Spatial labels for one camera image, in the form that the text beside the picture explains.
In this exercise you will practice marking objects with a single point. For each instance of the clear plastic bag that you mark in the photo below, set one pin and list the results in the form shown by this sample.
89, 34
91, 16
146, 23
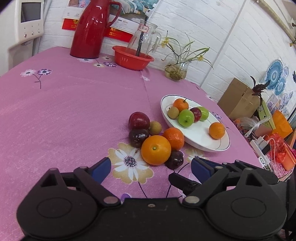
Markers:
248, 124

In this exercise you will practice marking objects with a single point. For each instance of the black stirring stick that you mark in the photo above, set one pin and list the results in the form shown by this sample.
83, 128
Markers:
140, 44

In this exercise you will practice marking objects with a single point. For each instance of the orange bag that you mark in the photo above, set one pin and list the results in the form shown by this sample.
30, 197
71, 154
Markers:
282, 124

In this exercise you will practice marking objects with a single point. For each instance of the white power strip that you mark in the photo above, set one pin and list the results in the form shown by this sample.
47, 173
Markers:
257, 148

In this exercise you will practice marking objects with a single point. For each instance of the white water dispenser with screen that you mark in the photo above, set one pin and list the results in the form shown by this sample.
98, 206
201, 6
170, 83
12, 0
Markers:
30, 14

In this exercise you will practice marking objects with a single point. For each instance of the green apple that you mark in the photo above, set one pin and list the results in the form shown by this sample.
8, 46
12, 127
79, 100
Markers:
186, 118
204, 113

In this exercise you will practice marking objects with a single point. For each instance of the cardboard box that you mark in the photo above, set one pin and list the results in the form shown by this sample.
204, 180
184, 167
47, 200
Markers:
238, 99

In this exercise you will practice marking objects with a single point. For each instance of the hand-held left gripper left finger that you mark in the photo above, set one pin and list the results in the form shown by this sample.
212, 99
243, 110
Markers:
101, 169

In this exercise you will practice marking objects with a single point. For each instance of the green box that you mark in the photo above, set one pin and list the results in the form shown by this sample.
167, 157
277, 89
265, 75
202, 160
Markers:
266, 113

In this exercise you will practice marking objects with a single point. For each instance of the brown kiwi fruit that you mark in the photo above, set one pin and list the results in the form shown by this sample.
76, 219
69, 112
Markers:
173, 113
155, 128

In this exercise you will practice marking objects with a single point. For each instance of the red net bag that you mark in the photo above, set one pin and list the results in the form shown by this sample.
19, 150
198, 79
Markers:
279, 148

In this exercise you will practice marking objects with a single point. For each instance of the glass vase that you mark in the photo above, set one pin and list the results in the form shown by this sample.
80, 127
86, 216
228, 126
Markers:
177, 73

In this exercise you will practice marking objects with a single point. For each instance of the red thermos jug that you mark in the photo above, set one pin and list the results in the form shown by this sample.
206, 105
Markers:
90, 34

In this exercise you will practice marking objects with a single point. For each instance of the pink floral tablecloth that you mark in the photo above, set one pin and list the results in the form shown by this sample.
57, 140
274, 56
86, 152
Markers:
69, 111

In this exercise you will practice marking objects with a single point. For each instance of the dark purple passion fruit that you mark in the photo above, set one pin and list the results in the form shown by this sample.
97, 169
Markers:
174, 160
138, 138

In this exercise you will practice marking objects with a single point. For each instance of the dark purple plant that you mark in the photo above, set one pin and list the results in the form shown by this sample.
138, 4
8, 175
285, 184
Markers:
257, 89

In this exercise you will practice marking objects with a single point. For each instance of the large blue patterned plate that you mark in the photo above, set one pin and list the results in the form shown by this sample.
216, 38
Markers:
274, 74

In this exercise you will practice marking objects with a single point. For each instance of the green flowering plant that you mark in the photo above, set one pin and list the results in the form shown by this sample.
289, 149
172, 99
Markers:
182, 49

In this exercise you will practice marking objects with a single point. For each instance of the white oval plate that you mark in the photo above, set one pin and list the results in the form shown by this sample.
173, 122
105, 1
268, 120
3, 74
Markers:
201, 139

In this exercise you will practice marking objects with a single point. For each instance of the red apple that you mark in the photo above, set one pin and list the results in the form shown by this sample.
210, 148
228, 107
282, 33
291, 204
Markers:
138, 120
197, 114

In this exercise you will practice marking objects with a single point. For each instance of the orange mandarin with stem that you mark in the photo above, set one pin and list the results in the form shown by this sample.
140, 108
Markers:
181, 104

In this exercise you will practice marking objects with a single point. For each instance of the round orange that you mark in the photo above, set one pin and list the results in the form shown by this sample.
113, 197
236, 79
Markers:
217, 130
156, 150

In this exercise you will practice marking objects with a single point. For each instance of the red plastic basin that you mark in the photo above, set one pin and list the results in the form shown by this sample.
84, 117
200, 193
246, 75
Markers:
129, 61

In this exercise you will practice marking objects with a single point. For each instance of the wall poster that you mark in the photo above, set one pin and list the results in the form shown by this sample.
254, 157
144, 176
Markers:
129, 25

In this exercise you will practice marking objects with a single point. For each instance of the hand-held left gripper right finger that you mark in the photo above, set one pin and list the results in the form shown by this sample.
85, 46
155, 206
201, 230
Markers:
201, 170

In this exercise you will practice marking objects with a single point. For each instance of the glass pitcher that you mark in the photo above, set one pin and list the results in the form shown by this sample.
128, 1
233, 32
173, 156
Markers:
149, 39

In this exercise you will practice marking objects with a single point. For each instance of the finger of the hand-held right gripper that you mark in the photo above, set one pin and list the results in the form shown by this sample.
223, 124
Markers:
211, 162
180, 180

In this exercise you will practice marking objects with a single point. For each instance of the wooden rod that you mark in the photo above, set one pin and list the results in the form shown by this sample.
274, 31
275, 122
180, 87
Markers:
281, 19

